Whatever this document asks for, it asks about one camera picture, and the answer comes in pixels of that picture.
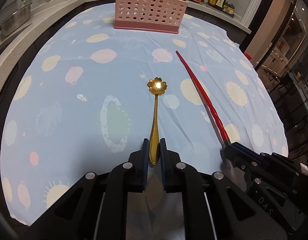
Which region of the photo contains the red chopstick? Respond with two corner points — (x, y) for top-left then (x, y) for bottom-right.
(175, 50), (231, 146)

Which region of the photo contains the gold flower spoon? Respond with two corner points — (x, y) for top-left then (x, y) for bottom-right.
(147, 77), (167, 165)

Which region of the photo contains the red stool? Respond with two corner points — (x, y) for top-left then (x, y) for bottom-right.
(244, 52), (252, 61)

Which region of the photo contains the blue polka-dot tablecloth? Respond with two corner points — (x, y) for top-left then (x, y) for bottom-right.
(1, 4), (288, 225)

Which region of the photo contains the green condiment jar set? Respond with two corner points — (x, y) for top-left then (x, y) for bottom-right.
(222, 2), (235, 15)

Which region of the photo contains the dark soy sauce bottle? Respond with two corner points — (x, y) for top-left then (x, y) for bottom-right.
(215, 0), (226, 10)

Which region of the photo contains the pink perforated utensil holder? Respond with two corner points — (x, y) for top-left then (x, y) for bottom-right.
(114, 0), (188, 34)

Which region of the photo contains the stainless steel pot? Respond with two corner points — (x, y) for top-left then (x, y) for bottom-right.
(0, 2), (32, 37)

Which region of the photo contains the green dish soap bottle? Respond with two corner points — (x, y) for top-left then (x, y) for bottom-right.
(20, 0), (28, 8)

